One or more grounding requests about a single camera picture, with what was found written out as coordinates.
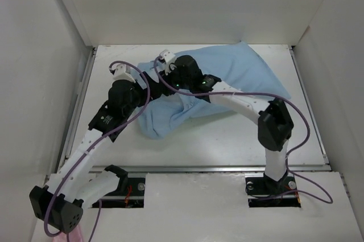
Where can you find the aluminium front rail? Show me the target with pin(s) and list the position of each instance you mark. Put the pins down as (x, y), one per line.
(219, 169)

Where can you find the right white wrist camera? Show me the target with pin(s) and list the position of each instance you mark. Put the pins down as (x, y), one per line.
(167, 58)

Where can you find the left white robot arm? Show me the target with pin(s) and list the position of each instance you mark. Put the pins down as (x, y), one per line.
(60, 203)

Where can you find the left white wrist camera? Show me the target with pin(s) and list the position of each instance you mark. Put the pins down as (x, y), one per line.
(122, 72)

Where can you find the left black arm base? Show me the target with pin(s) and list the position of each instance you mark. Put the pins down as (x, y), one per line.
(130, 195)

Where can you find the pink plastic bag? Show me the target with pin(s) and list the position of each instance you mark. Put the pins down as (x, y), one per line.
(76, 236)

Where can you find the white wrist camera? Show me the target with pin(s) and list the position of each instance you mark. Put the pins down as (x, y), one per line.
(122, 72)
(167, 58)

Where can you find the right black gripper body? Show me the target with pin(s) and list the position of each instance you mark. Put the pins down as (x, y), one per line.
(174, 77)

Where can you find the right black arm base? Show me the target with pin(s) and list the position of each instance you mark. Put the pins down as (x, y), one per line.
(263, 192)

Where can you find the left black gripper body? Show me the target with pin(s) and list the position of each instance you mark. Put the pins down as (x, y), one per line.
(138, 94)

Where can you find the light blue pillowcase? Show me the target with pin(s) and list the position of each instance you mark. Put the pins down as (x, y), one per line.
(238, 65)

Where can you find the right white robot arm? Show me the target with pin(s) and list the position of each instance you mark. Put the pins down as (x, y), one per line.
(274, 123)

